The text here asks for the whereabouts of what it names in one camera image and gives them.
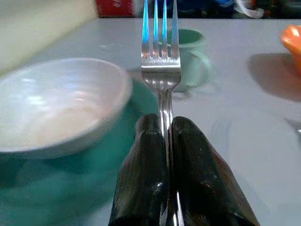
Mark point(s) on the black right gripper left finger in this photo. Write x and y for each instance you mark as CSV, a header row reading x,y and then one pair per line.
x,y
141,169

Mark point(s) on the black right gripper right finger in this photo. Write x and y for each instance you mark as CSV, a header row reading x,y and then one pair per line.
x,y
202,179

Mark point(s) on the silver metal fork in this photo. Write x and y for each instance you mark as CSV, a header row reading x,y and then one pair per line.
x,y
160,63

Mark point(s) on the teal green placemat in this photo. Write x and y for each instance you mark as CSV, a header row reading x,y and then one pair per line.
x,y
65,186

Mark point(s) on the white ceramic bowl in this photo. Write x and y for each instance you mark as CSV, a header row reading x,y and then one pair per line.
x,y
58,106

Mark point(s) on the mint green mug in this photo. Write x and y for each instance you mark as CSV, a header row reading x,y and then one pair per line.
x,y
191,58

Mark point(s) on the orange plastic object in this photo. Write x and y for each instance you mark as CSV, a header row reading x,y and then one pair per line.
x,y
291,47

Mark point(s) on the red box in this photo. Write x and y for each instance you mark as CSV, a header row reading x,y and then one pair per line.
x,y
115,8

